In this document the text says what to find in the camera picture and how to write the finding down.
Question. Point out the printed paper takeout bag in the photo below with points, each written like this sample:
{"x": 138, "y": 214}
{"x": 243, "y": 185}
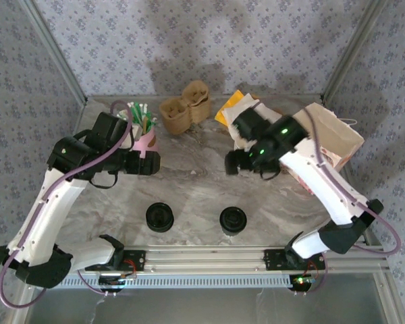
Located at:
{"x": 337, "y": 135}

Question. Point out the black cup lid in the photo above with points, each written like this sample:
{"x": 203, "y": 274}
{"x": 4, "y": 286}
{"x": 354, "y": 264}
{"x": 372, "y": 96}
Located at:
{"x": 234, "y": 219}

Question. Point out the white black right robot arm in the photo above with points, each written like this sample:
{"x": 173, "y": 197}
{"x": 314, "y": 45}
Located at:
{"x": 324, "y": 182}

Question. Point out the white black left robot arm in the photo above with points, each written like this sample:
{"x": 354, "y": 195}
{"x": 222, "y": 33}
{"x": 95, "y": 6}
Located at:
{"x": 54, "y": 202}

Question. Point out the yellow paper sheet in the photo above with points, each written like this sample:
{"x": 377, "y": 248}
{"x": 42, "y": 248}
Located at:
{"x": 231, "y": 99}

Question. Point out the pink cup of stirrer sticks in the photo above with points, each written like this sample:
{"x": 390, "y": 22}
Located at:
{"x": 148, "y": 143}

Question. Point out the stack of brown pulp carriers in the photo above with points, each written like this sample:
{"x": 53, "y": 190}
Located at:
{"x": 175, "y": 114}

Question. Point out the stack of black cup lids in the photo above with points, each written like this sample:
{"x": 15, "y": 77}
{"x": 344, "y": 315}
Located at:
{"x": 158, "y": 217}

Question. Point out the small circuit board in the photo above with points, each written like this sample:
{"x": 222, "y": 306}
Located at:
{"x": 111, "y": 281}
{"x": 300, "y": 281}

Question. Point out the grey metal sheet panel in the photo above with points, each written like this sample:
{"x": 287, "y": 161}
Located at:
{"x": 202, "y": 307}

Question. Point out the aluminium frame post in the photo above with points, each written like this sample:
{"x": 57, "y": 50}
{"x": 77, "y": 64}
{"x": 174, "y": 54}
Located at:
{"x": 76, "y": 84}
{"x": 366, "y": 23}

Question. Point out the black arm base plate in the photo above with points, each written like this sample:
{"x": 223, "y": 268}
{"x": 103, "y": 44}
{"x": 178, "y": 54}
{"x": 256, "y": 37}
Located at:
{"x": 138, "y": 258}
{"x": 273, "y": 260}

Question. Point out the aluminium mounting rail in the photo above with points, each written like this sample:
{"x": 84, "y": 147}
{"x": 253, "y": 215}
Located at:
{"x": 206, "y": 260}

